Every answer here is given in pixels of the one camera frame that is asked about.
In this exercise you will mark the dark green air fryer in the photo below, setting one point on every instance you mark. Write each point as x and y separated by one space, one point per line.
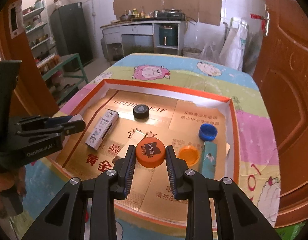
168 35

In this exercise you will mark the blue bottle cap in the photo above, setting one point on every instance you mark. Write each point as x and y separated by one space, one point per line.
207 132

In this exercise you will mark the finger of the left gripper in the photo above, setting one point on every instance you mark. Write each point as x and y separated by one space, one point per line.
45 121
35 133

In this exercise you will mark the plain orange bottle cap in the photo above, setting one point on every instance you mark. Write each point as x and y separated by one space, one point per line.
189 154

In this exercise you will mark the orange cap with black label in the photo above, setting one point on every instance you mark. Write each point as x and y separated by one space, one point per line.
150 152

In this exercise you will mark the black round cap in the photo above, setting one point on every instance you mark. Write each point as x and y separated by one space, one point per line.
141 112

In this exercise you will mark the cardboard wall sheets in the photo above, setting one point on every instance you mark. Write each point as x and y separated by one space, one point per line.
203 11

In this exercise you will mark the person left hand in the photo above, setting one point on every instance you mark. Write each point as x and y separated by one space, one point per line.
9 179

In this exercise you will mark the teal rectangular box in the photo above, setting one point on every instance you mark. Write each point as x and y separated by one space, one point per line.
208 160

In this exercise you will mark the black gas stove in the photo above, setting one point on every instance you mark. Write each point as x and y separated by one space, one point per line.
170 15

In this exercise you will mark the metal storage shelf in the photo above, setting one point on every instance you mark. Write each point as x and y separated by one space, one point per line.
39 36

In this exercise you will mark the shallow orange-rimmed cardboard tray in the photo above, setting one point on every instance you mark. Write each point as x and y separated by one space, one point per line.
176 115

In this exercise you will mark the green and blue carton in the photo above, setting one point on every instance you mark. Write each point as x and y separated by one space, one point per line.
295 231

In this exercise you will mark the brown wooden door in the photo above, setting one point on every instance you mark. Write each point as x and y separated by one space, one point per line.
282 77

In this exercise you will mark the white bucket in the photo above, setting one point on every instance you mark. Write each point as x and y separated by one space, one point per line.
191 52

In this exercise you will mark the white cartoon printed box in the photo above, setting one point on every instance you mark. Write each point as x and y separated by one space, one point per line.
103 127

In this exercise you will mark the colourful cartoon tablecloth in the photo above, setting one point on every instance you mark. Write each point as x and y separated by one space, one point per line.
259 175

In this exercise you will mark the green metal table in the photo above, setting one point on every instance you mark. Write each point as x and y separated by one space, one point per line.
63 75

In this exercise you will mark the white plastic sacks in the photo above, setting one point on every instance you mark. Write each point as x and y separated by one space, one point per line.
240 49

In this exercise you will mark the gold rectangular box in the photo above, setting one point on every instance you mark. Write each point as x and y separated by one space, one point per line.
133 140

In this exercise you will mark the dark refrigerator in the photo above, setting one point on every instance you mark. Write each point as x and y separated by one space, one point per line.
69 29

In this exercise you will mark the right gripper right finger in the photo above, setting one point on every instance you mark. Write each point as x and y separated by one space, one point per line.
187 184

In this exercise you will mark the white kitchen counter cabinet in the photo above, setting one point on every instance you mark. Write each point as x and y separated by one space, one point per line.
125 38

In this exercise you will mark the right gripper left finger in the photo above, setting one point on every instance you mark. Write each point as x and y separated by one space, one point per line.
114 184

